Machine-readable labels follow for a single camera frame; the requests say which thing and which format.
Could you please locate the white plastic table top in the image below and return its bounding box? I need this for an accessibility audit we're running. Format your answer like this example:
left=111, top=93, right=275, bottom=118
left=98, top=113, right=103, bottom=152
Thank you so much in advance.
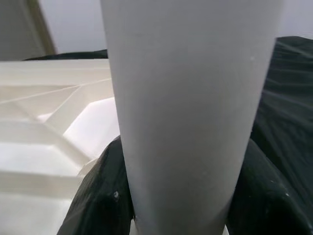
left=0, top=58, right=137, bottom=235

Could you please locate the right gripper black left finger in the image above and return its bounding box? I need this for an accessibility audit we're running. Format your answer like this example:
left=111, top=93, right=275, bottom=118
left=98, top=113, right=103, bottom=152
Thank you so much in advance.
left=57, top=137, right=136, bottom=235

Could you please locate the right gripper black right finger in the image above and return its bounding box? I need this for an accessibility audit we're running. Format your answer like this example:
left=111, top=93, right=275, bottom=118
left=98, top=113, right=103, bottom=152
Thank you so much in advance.
left=226, top=139, right=313, bottom=235

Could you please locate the white plastic table leg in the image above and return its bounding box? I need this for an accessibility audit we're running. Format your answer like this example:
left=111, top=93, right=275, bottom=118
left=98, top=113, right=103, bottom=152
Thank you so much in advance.
left=99, top=0, right=286, bottom=235

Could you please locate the black table cloth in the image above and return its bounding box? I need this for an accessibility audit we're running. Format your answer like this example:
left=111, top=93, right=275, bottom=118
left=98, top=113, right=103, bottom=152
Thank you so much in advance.
left=22, top=36, right=313, bottom=218

